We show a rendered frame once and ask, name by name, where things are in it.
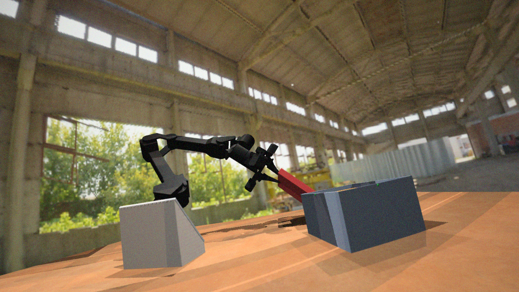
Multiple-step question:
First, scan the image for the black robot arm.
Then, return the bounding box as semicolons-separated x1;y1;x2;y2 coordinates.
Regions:
139;133;268;208

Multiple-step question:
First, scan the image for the dark red lid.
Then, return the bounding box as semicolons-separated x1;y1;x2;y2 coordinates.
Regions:
278;168;315;203

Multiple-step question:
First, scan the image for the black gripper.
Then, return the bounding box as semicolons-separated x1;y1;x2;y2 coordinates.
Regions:
241;144;281;192

